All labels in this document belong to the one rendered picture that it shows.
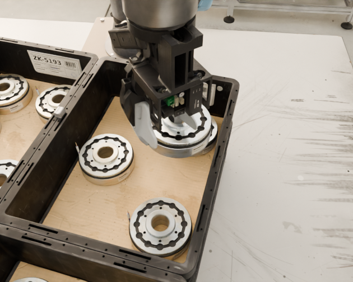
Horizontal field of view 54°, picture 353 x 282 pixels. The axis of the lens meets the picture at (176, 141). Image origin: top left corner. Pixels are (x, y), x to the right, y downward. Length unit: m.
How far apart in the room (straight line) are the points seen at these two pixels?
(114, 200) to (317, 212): 0.44
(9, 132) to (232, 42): 0.75
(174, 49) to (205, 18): 2.35
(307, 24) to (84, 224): 2.39
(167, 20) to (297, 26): 2.42
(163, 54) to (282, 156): 0.59
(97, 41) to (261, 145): 0.54
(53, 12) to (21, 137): 2.16
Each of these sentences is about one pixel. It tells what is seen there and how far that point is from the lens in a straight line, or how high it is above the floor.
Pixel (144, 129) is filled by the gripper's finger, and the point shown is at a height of 1.03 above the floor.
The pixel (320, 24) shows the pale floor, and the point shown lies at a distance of 2.80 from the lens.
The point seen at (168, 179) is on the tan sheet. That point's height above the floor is 0.83.
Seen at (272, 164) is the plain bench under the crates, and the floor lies 0.70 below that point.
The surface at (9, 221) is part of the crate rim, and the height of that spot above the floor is 0.93.
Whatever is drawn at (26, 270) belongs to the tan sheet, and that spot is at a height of 0.83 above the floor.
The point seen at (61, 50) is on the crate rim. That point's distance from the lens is 0.82.
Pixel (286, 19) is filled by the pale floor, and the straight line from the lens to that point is 2.79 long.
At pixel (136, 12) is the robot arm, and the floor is 1.21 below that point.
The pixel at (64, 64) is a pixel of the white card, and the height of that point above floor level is 0.90.
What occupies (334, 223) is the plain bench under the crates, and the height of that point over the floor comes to 0.70.
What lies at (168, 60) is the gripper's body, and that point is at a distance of 0.35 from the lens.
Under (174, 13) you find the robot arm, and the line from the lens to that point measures 0.34.
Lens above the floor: 1.38
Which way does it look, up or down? 51 degrees down
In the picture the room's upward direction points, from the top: straight up
